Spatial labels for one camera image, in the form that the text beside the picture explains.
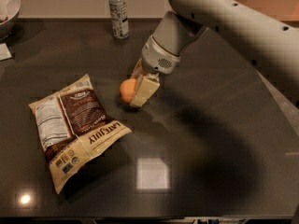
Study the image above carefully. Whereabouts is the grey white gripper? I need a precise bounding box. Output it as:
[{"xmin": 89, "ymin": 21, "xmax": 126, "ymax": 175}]
[{"xmin": 130, "ymin": 11, "xmax": 206, "ymax": 107}]

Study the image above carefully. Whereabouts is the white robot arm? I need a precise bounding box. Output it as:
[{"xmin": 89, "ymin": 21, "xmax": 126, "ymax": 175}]
[{"xmin": 129, "ymin": 0, "xmax": 299, "ymax": 107}]

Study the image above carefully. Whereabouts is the white paper napkin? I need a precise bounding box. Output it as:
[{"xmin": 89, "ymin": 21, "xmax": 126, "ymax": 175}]
[{"xmin": 0, "ymin": 44, "xmax": 12, "ymax": 61}]

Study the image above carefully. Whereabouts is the clear plastic water bottle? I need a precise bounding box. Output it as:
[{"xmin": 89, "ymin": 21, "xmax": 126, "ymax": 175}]
[{"xmin": 109, "ymin": 0, "xmax": 129, "ymax": 39}]

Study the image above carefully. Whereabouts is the silver metal bowl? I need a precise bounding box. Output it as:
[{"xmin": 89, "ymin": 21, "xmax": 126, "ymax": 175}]
[{"xmin": 0, "ymin": 0, "xmax": 21, "ymax": 42}]

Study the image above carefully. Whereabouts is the orange fruit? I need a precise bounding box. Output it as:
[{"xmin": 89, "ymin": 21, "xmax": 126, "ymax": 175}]
[{"xmin": 120, "ymin": 78, "xmax": 136, "ymax": 104}]

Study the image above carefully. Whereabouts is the brown and cream chip bag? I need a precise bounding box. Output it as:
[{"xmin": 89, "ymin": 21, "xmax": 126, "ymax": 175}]
[{"xmin": 29, "ymin": 76, "xmax": 131, "ymax": 192}]

